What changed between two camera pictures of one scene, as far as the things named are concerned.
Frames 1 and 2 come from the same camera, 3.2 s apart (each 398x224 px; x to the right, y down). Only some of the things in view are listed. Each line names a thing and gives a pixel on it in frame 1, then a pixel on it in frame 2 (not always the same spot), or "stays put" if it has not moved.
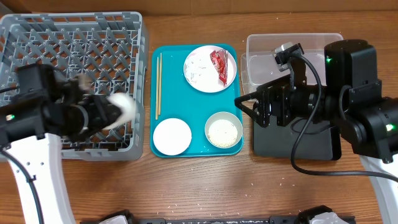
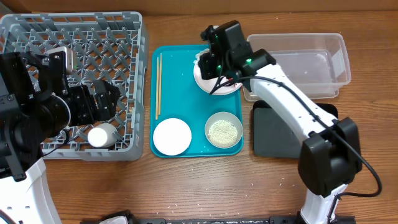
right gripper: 267,106 -> 208,65
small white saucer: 172,136 stays put
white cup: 128,106 -> 102,135
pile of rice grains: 222,133 stays put
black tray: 316,141 stays put
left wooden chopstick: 157,89 stays put
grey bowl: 223,129 stays put
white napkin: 195,68 -> 198,56
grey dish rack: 105,48 stays put
